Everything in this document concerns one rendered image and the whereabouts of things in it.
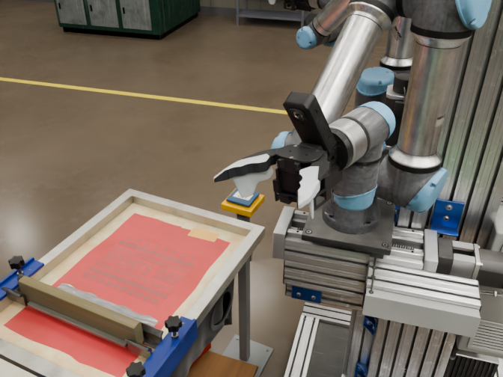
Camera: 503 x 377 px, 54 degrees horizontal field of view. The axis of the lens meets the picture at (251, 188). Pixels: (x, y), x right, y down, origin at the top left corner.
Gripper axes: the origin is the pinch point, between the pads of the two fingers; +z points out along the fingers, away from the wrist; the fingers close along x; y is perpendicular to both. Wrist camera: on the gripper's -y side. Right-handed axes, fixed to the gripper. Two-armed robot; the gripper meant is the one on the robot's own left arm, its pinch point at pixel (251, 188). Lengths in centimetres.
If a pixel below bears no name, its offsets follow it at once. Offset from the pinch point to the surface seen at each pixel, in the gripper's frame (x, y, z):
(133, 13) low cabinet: 573, 54, -399
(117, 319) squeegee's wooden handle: 56, 55, -3
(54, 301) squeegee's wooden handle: 77, 54, 3
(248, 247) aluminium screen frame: 56, 62, -54
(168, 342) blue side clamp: 45, 62, -10
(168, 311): 58, 65, -19
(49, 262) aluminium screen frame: 99, 56, -7
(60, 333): 74, 63, 6
